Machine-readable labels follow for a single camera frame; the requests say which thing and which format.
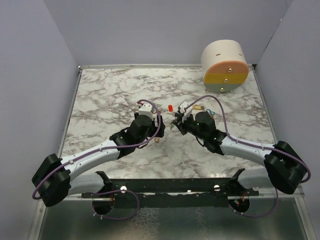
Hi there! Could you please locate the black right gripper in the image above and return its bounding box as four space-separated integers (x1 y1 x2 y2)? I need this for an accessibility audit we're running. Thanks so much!
172 112 207 142

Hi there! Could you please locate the solid red key tag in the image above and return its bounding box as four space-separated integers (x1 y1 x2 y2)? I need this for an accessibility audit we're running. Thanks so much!
168 105 174 112

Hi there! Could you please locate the yellow key tag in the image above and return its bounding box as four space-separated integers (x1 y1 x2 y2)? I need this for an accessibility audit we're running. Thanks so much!
193 104 205 111

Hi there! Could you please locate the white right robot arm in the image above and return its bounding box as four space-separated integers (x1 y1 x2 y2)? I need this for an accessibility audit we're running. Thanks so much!
172 111 307 196

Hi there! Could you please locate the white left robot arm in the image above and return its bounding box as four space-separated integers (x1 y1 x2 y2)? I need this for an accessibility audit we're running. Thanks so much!
31 113 165 207

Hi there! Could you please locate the cream cylindrical drum holder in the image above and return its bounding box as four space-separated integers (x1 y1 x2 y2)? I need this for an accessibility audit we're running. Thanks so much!
201 39 249 93

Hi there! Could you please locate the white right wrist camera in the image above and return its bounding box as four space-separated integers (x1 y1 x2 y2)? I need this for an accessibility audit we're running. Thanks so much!
177 101 193 123

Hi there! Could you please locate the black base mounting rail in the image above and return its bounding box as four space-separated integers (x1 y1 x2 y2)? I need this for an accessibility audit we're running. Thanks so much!
81 170 259 209

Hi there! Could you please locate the aluminium frame rail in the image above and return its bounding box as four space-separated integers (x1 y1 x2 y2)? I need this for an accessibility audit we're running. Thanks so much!
253 186 305 198

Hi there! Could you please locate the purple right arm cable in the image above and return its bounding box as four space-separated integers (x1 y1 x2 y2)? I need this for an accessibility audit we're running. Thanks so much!
183 94 312 218

